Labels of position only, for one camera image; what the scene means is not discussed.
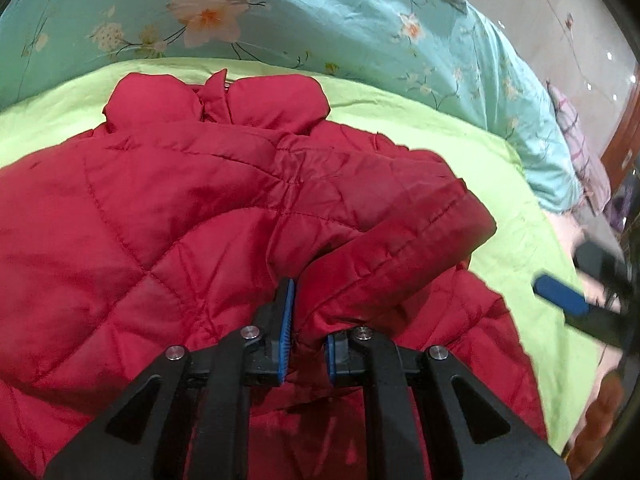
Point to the pink plaid cloth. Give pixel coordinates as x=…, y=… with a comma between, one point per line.
x=575, y=140

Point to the red quilted jacket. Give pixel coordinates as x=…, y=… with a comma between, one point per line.
x=175, y=210

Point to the wooden cabinet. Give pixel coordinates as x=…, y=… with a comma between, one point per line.
x=625, y=160

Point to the teal floral quilt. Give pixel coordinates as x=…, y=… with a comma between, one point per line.
x=325, y=20

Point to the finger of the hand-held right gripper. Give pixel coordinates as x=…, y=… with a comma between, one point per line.
x=560, y=294
x=595, y=262

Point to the green blanket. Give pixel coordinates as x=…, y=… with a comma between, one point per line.
x=525, y=260

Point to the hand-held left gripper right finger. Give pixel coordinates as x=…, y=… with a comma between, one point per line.
x=331, y=356

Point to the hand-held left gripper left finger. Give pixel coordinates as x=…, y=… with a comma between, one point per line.
x=286, y=330

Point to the person's right hand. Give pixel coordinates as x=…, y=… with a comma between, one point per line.
x=597, y=415

